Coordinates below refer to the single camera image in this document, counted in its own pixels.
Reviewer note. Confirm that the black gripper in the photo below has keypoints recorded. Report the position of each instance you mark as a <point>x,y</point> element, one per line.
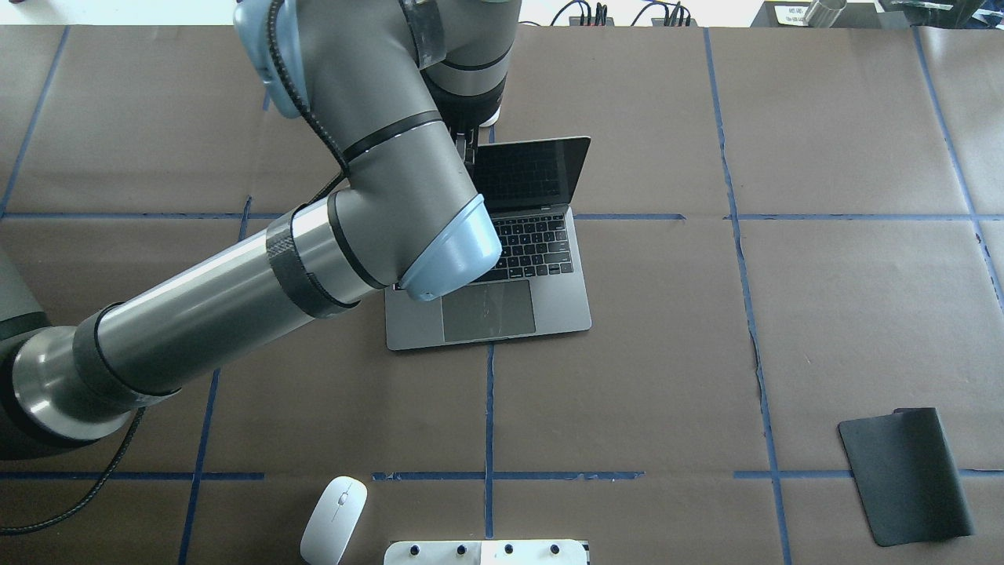
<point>469,147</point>

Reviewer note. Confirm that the grey laptop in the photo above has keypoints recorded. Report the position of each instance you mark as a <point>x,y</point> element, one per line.
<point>537,286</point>

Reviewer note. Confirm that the white computer mouse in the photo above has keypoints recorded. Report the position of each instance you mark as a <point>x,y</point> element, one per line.
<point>333,521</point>

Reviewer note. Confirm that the black mouse pad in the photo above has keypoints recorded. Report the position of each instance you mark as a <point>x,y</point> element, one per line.
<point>906,477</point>

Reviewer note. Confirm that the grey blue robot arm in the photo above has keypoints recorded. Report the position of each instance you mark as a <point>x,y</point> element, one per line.
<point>396,92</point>

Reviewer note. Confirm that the metal cup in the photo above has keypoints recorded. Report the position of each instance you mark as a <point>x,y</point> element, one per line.
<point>823,13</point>

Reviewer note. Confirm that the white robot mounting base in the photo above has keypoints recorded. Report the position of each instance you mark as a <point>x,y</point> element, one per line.
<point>518,551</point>

